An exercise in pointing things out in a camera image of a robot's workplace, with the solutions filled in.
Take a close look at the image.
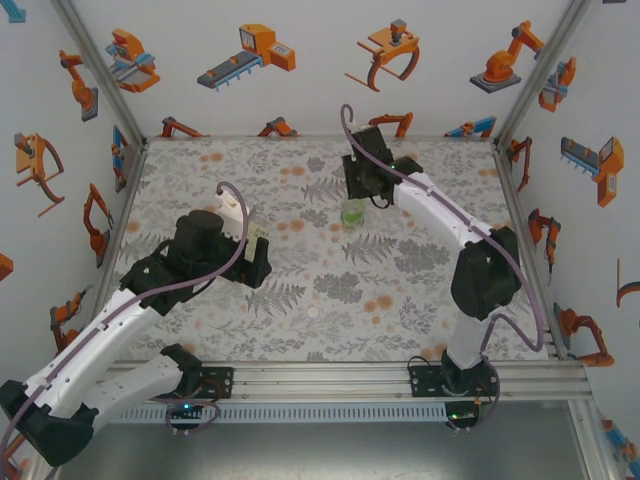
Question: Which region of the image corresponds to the floral tablecloth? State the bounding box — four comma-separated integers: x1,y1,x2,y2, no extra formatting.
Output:
110,138,554,364

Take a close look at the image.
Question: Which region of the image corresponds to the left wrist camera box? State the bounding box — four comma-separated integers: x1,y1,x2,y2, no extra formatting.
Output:
214,192,259,241

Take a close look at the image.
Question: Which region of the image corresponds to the aluminium table end rail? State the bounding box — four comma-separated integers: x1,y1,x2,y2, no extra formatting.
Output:
144,132,497,143

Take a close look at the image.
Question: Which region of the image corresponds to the aluminium table side rail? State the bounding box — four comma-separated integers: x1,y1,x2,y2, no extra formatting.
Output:
492,141,569,361
94,142,150,274

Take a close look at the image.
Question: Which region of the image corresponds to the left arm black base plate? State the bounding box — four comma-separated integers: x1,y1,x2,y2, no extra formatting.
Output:
143,366,235,400

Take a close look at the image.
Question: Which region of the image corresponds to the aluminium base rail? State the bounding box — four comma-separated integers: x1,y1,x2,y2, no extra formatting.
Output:
94,360,595,405

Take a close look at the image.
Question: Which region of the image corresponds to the slotted cable duct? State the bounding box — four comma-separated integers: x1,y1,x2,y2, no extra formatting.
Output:
107,402,447,424

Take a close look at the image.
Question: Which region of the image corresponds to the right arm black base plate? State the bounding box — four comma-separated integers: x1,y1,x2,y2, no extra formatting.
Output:
408,360,502,400

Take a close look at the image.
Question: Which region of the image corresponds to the aluminium corner post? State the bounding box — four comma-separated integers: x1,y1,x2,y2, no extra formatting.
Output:
49,0,150,151
492,0,599,151

